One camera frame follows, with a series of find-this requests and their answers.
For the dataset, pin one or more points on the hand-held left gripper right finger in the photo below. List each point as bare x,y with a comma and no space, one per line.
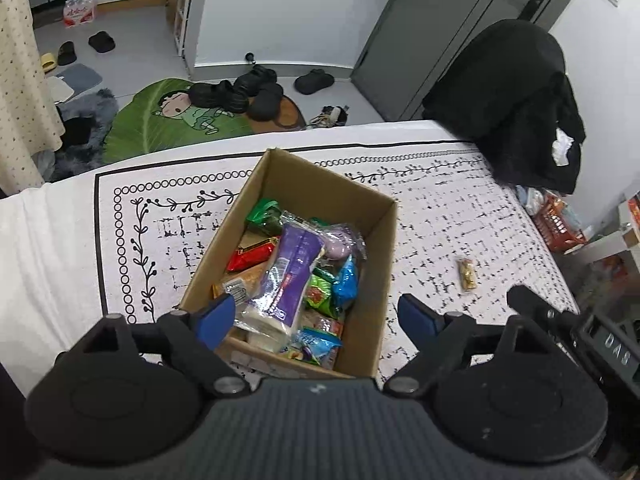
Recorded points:
420,317

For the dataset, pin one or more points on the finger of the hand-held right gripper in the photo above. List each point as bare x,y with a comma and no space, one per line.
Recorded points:
540,311

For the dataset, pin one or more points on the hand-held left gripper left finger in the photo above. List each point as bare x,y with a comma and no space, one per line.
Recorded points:
215,320

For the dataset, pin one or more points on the gold candy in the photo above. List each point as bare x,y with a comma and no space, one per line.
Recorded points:
467,274

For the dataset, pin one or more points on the red snack packet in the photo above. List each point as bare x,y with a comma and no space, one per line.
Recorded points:
247,256

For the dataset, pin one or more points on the blue white snack packet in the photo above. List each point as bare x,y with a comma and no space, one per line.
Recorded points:
346,280

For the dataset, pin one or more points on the purple snack packet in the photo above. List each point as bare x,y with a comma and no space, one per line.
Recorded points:
295,265

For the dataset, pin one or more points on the blue multicolour snack packet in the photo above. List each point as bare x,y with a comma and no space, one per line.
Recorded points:
315,342

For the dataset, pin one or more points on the small green snack packet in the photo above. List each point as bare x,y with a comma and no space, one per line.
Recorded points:
320,292

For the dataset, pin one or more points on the clear pink pastry packet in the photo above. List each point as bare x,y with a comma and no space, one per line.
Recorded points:
340,245

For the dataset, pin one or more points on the large green snack packet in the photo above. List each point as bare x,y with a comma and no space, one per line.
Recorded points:
262,215

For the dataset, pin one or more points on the cardboard box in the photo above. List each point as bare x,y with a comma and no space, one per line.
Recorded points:
320,185

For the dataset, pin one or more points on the red plastic basket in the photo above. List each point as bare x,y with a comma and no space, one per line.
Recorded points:
555,225

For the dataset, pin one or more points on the white desk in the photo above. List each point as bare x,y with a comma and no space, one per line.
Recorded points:
605,249

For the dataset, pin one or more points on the white black printed blanket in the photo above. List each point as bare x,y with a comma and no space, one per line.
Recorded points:
450,200

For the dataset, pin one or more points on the long red snack bag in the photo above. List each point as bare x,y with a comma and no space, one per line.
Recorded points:
634,215

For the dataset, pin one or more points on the white crumpled cloth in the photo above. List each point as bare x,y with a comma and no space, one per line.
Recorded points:
561,147

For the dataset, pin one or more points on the green leaf cartoon rug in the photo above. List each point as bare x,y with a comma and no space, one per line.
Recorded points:
145,130

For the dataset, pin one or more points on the black coat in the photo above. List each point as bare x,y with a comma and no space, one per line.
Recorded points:
510,105

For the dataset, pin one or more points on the black white sneaker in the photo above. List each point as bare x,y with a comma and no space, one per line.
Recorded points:
327,117

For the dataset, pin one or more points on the black clog shoe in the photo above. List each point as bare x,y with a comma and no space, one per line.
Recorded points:
255,80
215,96
266,102

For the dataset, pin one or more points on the grey fluffy mat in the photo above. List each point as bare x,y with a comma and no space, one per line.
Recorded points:
100,110

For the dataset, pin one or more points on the black slipper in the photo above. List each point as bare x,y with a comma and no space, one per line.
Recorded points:
314,81
102,41
66,52

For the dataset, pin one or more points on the black door stop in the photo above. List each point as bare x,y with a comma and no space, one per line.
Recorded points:
249,58

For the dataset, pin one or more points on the grey bath mat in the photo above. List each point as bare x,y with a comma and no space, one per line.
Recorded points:
82,76

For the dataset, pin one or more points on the grey door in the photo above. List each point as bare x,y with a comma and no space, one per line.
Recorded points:
430,35

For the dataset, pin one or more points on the cream dotted cloth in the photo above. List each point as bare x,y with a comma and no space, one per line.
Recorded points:
22,85

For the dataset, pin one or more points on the white narrow rack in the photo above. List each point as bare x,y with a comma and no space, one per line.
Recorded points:
186,15

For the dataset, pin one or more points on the yellow slipper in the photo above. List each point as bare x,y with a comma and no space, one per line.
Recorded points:
48,62

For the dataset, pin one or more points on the water bottle pack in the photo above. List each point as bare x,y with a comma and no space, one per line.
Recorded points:
80,11

